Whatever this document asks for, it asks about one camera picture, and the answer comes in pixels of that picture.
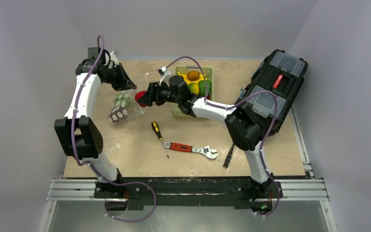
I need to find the dark red purple fruit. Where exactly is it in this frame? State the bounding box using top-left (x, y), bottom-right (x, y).
top-left (108, 110), bottom-right (126, 123)

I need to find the light green plastic basket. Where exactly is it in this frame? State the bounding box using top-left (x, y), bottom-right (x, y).
top-left (174, 66), bottom-right (214, 100)

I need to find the green bell pepper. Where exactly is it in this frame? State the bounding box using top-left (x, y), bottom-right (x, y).
top-left (198, 79), bottom-right (212, 97)

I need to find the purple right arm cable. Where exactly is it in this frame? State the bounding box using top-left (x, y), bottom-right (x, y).
top-left (159, 56), bottom-right (281, 218)

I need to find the yellow black screwdriver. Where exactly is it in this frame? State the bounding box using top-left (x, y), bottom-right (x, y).
top-left (151, 121), bottom-right (170, 159)

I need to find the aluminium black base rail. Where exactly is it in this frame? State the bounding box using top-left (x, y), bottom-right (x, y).
top-left (47, 176), bottom-right (328, 212)

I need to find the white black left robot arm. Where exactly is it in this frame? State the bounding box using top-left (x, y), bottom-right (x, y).
top-left (54, 46), bottom-right (137, 199)

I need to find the red handled adjustable wrench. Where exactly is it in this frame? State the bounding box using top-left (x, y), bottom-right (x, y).
top-left (164, 142), bottom-right (218, 160)

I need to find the black plastic toolbox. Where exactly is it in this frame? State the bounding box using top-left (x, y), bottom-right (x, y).
top-left (231, 49), bottom-right (309, 132)

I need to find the clear dotted zip top bag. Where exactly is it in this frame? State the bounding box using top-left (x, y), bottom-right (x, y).
top-left (108, 71), bottom-right (160, 124)

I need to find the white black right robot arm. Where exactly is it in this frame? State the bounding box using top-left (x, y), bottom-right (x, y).
top-left (135, 75), bottom-right (278, 197)

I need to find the black hammer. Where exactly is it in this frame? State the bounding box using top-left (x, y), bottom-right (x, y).
top-left (223, 143), bottom-right (235, 169)

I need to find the green striped watermelon toy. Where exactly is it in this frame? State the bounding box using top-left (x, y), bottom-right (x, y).
top-left (113, 91), bottom-right (132, 109)

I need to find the yellow banana bunch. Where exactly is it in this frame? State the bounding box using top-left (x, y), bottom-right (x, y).
top-left (178, 72), bottom-right (212, 88)

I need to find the brown kiwi fruit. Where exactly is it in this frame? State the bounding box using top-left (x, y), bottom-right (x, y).
top-left (186, 71), bottom-right (200, 81)

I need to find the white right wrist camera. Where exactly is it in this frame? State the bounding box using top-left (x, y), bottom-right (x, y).
top-left (158, 66), bottom-right (172, 85)

